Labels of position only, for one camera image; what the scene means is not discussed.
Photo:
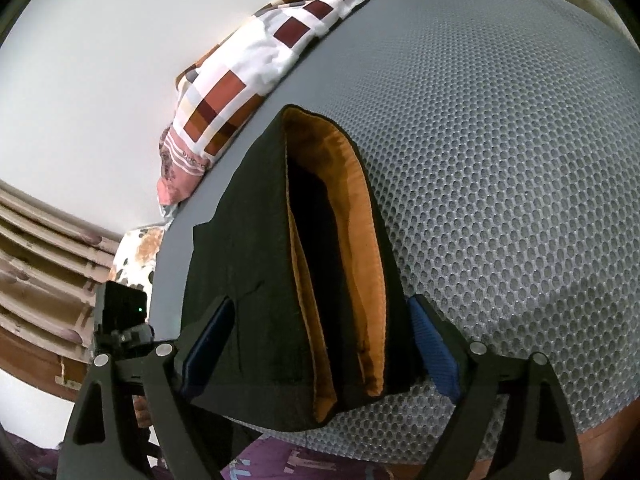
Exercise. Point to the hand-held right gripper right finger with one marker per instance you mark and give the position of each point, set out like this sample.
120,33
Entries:
435,350

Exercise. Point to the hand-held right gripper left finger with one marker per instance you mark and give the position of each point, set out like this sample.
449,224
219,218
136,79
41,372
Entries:
210,345

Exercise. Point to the black pants with orange lining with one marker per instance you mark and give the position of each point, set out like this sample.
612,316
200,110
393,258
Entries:
260,260

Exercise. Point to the floral pillow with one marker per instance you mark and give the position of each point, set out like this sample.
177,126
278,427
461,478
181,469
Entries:
135,255

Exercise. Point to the wooden slatted headboard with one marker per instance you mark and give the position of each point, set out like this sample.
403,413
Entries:
40,280

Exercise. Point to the purple patterned cloth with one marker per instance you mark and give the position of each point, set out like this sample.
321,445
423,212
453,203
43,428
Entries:
280,465

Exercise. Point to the grey mesh mattress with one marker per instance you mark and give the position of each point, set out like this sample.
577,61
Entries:
500,160

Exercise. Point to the checkered white brown pillow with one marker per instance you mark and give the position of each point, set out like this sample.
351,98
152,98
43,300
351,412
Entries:
225,95

